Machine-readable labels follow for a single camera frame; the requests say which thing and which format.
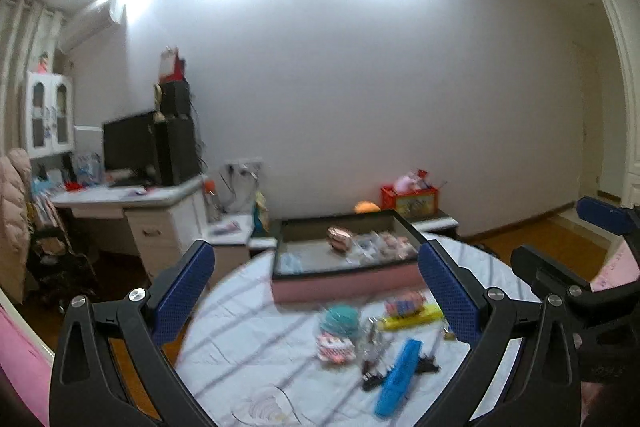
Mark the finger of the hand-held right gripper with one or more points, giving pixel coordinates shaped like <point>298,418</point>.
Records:
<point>555,269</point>
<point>602,214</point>

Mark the beige curtain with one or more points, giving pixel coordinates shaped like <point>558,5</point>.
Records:
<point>20,67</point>

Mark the pink doll figure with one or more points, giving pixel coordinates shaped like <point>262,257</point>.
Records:
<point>43,63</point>

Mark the rose gold cup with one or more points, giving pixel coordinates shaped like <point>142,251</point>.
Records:
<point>339,239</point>

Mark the pink patterned card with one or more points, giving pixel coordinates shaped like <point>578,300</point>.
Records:
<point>402,305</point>

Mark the black computer tower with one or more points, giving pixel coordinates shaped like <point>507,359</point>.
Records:
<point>175,152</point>

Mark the small glass bottle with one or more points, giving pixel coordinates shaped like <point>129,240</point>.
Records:
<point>372,339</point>

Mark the pink padded jacket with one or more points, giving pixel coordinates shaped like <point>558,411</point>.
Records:
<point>12,217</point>

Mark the white glass-door cabinet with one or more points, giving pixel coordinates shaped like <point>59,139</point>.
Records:
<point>47,117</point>

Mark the clear plastic box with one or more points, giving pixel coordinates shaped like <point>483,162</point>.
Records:
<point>367,246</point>

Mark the white wall power outlet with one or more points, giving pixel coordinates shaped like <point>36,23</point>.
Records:
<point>243,167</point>

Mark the pink storage box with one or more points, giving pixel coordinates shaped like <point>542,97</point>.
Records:
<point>345,289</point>

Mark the bottle with orange cap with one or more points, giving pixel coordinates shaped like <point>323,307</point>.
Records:
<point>210,202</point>

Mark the pink plush toy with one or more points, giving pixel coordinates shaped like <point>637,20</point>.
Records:
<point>405,182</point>

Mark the black hair clip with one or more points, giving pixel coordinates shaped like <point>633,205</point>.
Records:
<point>374,379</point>
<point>428,364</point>

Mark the small brass trinket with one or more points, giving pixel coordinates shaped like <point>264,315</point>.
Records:
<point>448,333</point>

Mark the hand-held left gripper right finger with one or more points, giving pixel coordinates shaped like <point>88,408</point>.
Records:
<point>450,297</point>

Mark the white door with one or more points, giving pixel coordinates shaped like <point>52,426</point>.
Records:
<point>592,132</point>

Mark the pink quilt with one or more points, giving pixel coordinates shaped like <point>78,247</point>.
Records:
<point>620,267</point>

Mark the white air conditioner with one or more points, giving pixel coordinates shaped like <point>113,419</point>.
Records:
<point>92,27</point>

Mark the black speaker box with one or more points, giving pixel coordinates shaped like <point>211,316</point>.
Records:
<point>176,99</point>

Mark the pink fabric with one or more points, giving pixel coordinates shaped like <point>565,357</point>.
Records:
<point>20,367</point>

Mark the blue plastic case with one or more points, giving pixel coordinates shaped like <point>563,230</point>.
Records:
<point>400,369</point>

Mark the blue white box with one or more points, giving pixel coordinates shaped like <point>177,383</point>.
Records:
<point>90,167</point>

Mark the round table with striped cloth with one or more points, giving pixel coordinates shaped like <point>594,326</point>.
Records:
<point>280,342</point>

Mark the red toy crate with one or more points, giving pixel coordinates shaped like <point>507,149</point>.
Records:
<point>412,203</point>

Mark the pink pig toy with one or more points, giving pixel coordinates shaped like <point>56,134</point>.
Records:
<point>397,247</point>

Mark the black computer monitor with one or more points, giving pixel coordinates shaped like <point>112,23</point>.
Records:
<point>127,142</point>

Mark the white desk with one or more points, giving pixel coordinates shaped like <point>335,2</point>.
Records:
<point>155,232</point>

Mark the orange octopus plush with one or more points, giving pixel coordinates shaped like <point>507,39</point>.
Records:
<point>366,207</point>

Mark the yellow green snack bag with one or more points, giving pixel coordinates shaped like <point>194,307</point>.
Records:
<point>261,212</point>

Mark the red white desk calendar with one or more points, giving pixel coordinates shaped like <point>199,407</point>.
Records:
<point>170,66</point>

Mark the black keyboard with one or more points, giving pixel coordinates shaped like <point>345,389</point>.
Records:
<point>127,182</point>

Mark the small yellow handheld fan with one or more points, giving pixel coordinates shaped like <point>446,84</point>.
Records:
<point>158,94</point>

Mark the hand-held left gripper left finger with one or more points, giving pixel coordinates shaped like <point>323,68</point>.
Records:
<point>185,297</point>

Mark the small white side table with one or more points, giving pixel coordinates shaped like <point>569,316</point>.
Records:
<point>227,232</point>

